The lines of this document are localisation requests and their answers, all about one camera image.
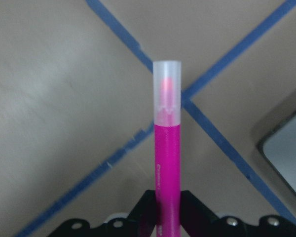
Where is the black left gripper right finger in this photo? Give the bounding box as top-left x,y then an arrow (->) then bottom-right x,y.
180,191 -> 296,237

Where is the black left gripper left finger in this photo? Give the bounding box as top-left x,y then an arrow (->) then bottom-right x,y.
49,190 -> 156,237

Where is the pink marker pen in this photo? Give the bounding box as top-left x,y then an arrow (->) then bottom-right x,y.
153,60 -> 181,237

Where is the grey closed laptop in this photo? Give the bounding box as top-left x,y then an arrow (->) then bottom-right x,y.
257,110 -> 296,197

